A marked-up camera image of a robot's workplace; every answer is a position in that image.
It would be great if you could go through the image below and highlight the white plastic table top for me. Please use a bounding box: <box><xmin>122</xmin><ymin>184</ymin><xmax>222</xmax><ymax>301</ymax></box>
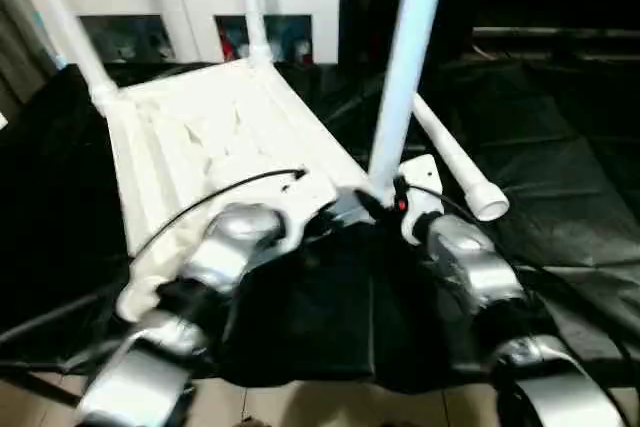
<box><xmin>89</xmin><ymin>57</ymin><xmax>382</xmax><ymax>323</ymax></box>

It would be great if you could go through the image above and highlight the black work surface mat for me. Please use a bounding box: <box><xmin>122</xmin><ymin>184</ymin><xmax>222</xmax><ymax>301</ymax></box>
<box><xmin>0</xmin><ymin>59</ymin><xmax>640</xmax><ymax>396</ymax></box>

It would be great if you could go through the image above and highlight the grey curtain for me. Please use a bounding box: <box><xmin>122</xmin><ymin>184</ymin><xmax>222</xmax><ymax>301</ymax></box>
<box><xmin>0</xmin><ymin>0</ymin><xmax>56</xmax><ymax>113</ymax></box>

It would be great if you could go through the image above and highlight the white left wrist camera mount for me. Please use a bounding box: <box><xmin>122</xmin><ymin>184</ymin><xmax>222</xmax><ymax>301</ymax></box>
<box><xmin>269</xmin><ymin>174</ymin><xmax>337</xmax><ymax>257</ymax></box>

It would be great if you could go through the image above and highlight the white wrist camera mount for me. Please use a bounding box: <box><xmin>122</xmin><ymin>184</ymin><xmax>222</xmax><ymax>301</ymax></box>
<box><xmin>397</xmin><ymin>154</ymin><xmax>446</xmax><ymax>247</ymax></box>
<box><xmin>269</xmin><ymin>174</ymin><xmax>337</xmax><ymax>257</ymax></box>

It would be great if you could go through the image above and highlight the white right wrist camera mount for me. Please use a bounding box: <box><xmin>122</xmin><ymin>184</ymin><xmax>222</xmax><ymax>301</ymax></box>
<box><xmin>397</xmin><ymin>154</ymin><xmax>446</xmax><ymax>247</ymax></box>

